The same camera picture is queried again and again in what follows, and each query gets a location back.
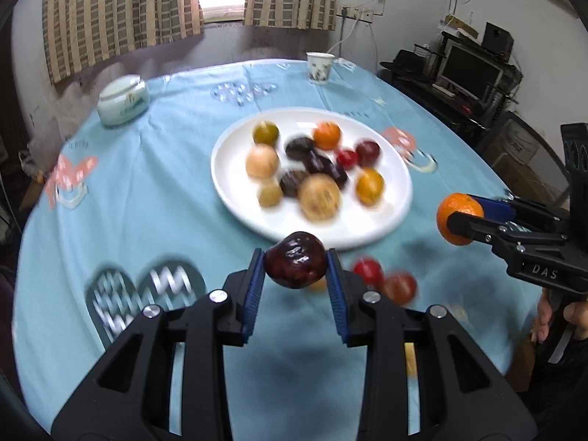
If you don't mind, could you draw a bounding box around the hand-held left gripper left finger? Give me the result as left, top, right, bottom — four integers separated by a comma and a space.
51, 248, 266, 441

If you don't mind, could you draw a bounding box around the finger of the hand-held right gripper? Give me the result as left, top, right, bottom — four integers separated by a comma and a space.
447, 210, 570, 258
471, 194, 573, 235

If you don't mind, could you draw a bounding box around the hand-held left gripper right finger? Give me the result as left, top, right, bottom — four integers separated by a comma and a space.
325, 248, 538, 441

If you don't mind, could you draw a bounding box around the large orange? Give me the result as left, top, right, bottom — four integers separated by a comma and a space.
436, 192, 485, 246

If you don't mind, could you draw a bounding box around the large dark red plum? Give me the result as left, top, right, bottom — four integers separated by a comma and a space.
263, 232, 328, 289

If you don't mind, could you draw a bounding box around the white round plate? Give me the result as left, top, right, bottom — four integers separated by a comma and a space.
210, 107, 413, 251

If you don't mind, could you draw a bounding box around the yellow orange fruit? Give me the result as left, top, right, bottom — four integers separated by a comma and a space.
355, 168, 386, 207

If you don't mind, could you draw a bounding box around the small beige fruit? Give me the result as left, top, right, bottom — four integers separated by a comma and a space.
257, 183, 283, 208

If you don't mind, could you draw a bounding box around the dark brown round fruit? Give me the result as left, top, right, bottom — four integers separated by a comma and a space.
304, 151, 334, 176
285, 136, 315, 161
328, 165, 351, 190
279, 170, 311, 198

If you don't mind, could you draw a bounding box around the small red fruit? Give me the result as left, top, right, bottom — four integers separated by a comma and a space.
336, 148, 359, 171
351, 258, 384, 287

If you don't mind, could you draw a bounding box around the person's right hand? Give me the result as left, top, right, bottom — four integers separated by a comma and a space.
530, 290, 588, 345

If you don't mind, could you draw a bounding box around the red brown plum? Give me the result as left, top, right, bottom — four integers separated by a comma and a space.
381, 272, 419, 306

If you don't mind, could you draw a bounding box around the cardboard box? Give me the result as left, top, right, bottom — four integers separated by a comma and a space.
487, 112, 570, 194

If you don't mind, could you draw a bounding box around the large tan round fruit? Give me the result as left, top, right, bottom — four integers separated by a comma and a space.
298, 173, 343, 221

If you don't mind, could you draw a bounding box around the dark computer desk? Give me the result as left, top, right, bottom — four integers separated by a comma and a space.
377, 62, 524, 148

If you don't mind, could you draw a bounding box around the computer monitor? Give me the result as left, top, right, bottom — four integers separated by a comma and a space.
436, 39, 506, 99

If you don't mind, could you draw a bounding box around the light blue printed tablecloth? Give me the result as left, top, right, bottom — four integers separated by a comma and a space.
11, 57, 547, 433

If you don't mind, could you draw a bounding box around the small orange tangerine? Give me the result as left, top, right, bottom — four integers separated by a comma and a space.
313, 122, 343, 151

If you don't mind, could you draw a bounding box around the black speaker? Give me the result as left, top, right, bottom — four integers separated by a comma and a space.
483, 22, 514, 58

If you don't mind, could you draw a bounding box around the green tangerine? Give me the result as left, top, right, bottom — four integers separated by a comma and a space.
252, 120, 280, 147

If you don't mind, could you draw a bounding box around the black hat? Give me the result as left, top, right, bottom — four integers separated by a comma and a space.
380, 50, 430, 74

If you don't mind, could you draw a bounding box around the yellow flat box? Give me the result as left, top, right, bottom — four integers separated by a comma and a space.
442, 15, 481, 37

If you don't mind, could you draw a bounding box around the printed paper cup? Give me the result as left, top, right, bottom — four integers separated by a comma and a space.
306, 51, 336, 85

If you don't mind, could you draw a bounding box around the pale green ceramic jar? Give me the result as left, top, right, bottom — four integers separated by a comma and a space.
97, 75, 150, 128

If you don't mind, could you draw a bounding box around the wide striped beige curtain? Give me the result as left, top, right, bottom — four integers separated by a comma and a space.
42, 0, 205, 84

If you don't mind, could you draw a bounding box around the white power cable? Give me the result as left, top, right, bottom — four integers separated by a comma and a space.
327, 18, 358, 56

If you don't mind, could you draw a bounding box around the wall power outlet strip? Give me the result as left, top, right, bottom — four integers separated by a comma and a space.
341, 6, 374, 23

